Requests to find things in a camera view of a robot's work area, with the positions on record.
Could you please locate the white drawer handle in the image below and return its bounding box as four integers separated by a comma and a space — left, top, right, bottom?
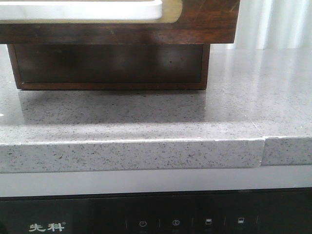
0, 0, 163, 20

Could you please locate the dark brown wooden drawer cabinet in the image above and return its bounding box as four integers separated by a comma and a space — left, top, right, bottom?
7, 44, 210, 90

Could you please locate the white curtain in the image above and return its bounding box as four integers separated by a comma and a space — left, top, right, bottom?
226, 0, 312, 51

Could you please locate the black appliance control panel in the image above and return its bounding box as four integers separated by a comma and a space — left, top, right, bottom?
0, 188, 312, 234

